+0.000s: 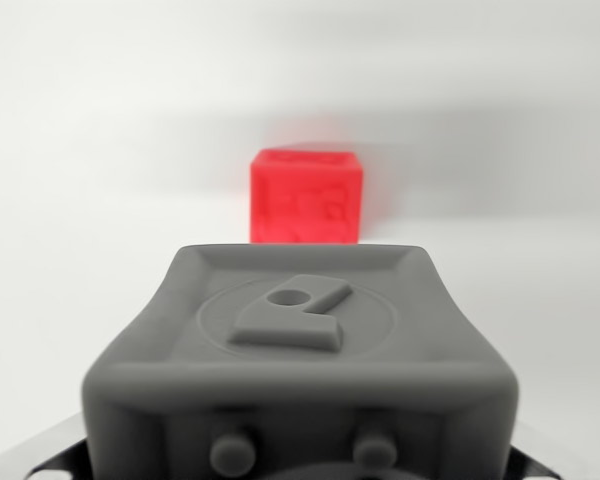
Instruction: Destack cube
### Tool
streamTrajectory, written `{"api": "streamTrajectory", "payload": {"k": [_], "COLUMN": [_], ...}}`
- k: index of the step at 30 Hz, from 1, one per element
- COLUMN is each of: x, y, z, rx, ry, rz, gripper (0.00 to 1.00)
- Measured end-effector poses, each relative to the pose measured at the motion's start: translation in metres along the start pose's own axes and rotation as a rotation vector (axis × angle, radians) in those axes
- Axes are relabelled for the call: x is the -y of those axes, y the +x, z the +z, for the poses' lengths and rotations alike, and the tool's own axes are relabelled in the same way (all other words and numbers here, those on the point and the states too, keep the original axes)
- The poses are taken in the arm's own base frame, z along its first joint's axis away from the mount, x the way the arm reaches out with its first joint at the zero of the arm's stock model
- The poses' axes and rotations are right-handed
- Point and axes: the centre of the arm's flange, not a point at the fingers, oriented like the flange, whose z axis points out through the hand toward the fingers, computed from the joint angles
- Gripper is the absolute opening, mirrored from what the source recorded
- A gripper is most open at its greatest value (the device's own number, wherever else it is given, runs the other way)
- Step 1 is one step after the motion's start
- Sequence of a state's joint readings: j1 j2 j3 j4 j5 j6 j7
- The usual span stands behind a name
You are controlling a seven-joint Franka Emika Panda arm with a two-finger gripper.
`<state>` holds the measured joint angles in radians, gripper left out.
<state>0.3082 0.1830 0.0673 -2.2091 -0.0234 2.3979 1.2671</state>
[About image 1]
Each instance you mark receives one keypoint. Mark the red embossed dice cube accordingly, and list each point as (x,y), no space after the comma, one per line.
(305,200)

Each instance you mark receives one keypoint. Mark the black-padded silver gripper left finger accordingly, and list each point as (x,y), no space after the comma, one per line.
(55,457)

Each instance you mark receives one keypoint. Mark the gray embossed dice cube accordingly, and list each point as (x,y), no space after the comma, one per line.
(300,380)

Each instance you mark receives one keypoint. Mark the black-padded silver gripper right finger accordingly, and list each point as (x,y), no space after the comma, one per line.
(540,462)

